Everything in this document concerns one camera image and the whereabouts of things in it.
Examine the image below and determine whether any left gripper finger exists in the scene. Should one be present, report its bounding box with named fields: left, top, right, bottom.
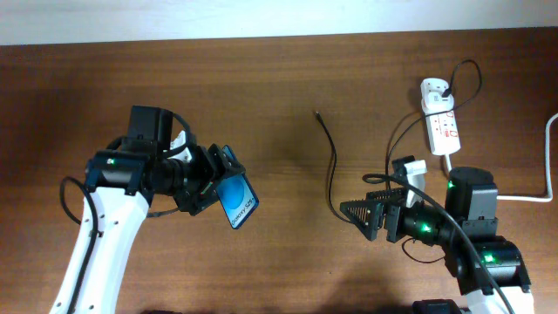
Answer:
left=208, top=144, right=246, bottom=189
left=189, top=178, right=223, bottom=215

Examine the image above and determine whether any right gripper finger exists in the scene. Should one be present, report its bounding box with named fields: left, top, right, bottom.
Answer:
left=365, top=188, right=409, bottom=208
left=340, top=200, right=384, bottom=241

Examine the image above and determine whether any blue Samsung Galaxy smartphone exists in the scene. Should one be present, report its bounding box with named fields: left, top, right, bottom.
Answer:
left=214, top=145, right=260, bottom=230

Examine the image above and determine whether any black USB charging cable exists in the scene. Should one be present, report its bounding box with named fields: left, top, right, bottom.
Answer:
left=315, top=59, right=483, bottom=223

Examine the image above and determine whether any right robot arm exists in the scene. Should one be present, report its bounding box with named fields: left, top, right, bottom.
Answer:
left=340, top=167, right=534, bottom=313

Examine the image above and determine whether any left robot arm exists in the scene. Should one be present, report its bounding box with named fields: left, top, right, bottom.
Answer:
left=51, top=106, right=245, bottom=313

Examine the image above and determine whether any white USB charger plug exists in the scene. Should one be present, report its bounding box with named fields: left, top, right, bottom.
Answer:
left=421, top=85, right=454, bottom=115

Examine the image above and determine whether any white power strip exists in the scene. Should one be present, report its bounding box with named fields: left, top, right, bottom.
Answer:
left=420, top=78, right=460, bottom=156

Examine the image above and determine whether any right camera black cable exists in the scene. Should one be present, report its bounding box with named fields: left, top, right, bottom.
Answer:
left=362, top=173, right=517, bottom=314

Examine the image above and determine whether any camera black cable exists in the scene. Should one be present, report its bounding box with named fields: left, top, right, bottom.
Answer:
left=362, top=173, right=517, bottom=314
left=58, top=113, right=197, bottom=314

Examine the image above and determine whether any left camera black cable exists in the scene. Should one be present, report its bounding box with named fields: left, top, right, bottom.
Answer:
left=58, top=113, right=197, bottom=314

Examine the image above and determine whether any white power strip cord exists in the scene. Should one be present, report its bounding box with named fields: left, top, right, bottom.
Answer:
left=443, top=113, right=558, bottom=203

